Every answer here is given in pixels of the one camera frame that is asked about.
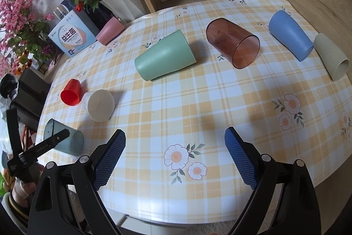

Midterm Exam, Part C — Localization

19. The blue cup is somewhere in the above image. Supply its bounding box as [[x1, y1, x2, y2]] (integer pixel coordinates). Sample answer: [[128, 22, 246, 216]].
[[268, 10, 314, 61]]

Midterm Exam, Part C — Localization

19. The green cup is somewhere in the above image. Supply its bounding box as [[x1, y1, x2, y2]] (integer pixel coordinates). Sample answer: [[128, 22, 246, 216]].
[[134, 29, 196, 83]]

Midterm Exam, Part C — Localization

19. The white and blue box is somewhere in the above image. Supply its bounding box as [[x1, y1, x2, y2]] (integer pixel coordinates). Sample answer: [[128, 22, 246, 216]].
[[48, 10, 97, 58]]

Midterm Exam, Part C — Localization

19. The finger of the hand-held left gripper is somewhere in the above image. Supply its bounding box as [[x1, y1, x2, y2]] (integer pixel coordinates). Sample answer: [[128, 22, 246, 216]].
[[6, 108, 24, 158], [7, 129, 70, 173]]

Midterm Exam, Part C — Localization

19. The person's left hand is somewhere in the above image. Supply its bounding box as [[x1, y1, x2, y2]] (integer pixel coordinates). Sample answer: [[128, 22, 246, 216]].
[[13, 180, 37, 208]]

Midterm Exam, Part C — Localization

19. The black plastic bag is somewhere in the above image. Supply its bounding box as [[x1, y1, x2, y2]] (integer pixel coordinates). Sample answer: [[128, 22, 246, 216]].
[[0, 74, 18, 100]]

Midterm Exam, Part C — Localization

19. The dark grey box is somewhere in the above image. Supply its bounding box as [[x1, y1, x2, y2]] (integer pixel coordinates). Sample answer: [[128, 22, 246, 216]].
[[74, 2, 110, 34]]

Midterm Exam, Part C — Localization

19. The white cup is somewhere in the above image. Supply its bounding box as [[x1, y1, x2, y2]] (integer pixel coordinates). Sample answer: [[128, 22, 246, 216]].
[[82, 89, 116, 122]]

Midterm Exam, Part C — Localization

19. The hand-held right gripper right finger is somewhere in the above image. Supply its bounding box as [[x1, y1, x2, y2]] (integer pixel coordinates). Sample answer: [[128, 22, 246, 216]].
[[224, 127, 321, 235]]

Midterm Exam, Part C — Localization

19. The pink blossom plant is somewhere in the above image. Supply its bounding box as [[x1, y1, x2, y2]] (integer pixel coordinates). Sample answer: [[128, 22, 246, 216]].
[[0, 0, 55, 70]]

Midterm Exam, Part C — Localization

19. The dark furniture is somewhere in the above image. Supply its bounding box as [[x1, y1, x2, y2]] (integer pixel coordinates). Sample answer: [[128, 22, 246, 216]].
[[11, 68, 53, 125]]

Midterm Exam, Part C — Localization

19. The brown transparent cup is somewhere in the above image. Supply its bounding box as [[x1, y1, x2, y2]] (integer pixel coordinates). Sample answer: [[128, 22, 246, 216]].
[[206, 18, 260, 69]]

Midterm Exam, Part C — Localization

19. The pink cup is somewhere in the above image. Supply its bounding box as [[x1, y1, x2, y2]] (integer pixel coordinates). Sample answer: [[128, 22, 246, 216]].
[[96, 17, 125, 46]]

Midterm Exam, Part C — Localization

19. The clear bottle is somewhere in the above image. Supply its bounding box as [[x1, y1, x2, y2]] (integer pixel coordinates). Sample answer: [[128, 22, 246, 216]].
[[53, 2, 76, 21]]

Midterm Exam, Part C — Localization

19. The teal transparent cup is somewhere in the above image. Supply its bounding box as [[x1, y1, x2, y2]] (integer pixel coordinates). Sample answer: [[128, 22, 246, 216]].
[[43, 118, 84, 157]]

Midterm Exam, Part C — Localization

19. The beige cup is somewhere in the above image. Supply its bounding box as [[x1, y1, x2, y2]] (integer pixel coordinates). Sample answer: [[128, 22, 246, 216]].
[[313, 33, 350, 82]]

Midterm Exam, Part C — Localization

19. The white vase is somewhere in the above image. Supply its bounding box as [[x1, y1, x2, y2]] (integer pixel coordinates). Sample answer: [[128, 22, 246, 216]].
[[100, 0, 147, 23]]

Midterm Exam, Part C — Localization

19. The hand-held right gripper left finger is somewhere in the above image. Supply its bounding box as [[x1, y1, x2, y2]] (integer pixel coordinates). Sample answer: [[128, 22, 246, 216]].
[[27, 129, 126, 235]]

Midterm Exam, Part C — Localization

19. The red cup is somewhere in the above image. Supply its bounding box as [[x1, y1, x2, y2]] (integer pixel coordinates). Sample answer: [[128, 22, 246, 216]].
[[60, 79, 82, 107]]

